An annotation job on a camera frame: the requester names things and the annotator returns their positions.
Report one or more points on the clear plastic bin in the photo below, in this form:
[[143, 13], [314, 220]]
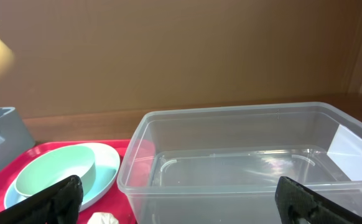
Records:
[[222, 165]]

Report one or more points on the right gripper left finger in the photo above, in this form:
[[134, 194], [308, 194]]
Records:
[[58, 204]]

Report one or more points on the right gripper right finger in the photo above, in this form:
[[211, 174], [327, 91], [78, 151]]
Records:
[[298, 204]]

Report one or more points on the grey dishwasher rack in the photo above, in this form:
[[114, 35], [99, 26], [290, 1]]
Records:
[[15, 138]]

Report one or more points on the crumpled white napkin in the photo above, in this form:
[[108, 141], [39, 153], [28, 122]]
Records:
[[102, 218]]

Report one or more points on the red plastic tray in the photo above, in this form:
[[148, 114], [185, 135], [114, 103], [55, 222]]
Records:
[[113, 201]]

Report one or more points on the light green bowl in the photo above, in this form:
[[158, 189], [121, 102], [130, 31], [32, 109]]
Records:
[[56, 165]]

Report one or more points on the light blue plate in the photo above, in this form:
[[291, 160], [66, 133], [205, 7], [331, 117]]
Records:
[[107, 166]]

